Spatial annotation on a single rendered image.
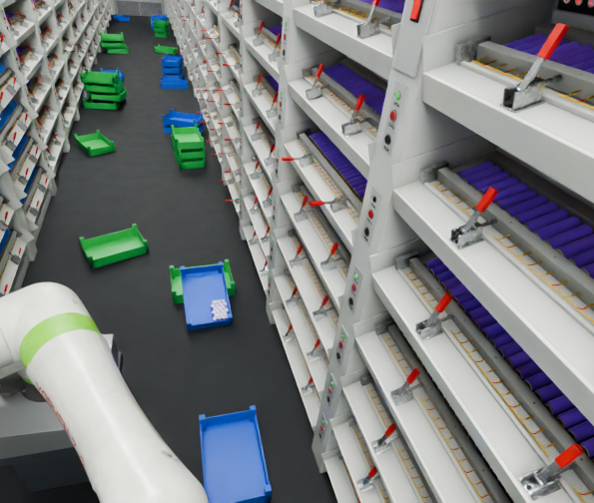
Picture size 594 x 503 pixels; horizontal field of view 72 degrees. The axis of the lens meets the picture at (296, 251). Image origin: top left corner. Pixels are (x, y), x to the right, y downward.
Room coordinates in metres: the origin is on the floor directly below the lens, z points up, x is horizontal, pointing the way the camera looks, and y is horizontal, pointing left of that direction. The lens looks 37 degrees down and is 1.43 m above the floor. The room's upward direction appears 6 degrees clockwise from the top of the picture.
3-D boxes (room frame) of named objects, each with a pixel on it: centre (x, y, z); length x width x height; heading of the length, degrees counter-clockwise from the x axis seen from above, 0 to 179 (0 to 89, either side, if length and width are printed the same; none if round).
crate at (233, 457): (0.68, 0.14, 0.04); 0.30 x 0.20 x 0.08; 18
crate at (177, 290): (1.54, 0.46, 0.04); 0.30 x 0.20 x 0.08; 111
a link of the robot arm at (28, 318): (0.46, 0.41, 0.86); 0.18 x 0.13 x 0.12; 46
